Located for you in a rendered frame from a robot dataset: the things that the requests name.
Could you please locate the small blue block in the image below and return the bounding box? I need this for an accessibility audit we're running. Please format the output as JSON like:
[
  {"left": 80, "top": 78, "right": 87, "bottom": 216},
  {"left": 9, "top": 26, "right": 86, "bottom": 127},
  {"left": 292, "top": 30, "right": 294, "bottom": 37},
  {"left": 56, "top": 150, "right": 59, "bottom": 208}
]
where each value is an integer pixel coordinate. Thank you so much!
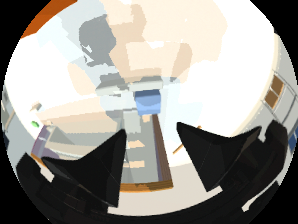
[{"left": 134, "top": 89, "right": 161, "bottom": 116}]

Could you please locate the tan wooden stick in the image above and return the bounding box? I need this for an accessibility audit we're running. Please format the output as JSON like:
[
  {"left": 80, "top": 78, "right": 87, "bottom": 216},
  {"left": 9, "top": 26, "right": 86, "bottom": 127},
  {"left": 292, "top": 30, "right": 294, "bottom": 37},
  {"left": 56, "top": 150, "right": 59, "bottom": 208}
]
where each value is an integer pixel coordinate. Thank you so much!
[{"left": 173, "top": 125, "right": 202, "bottom": 155}]

